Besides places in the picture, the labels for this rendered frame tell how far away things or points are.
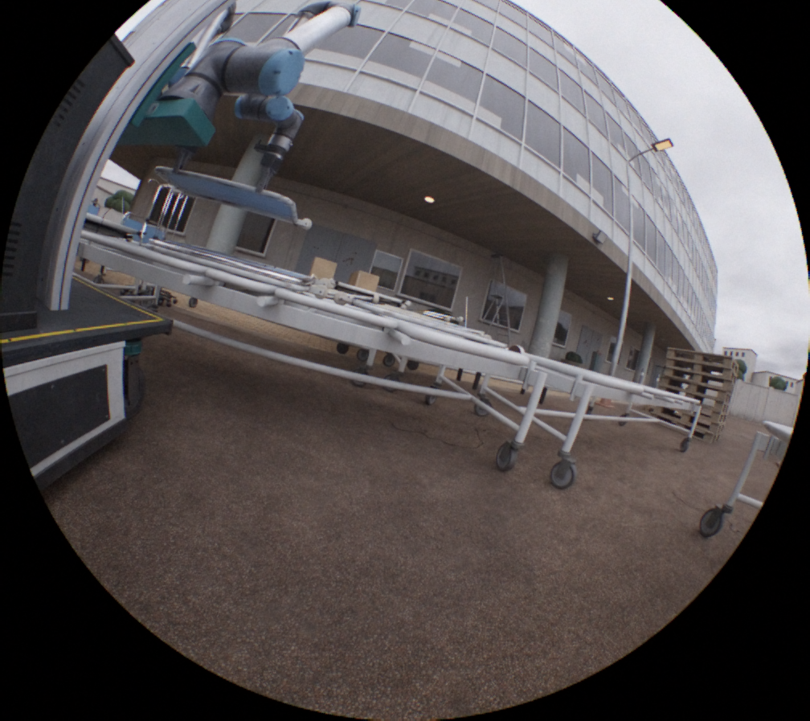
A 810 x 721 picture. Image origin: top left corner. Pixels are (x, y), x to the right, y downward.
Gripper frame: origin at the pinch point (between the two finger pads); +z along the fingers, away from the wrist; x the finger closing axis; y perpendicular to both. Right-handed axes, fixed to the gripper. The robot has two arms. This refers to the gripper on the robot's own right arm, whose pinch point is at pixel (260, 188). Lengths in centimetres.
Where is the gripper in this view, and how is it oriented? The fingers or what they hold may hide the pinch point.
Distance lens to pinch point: 112.1
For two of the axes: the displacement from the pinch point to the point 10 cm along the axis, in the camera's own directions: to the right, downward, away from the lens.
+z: -3.5, 9.2, 2.0
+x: -3.0, -3.1, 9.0
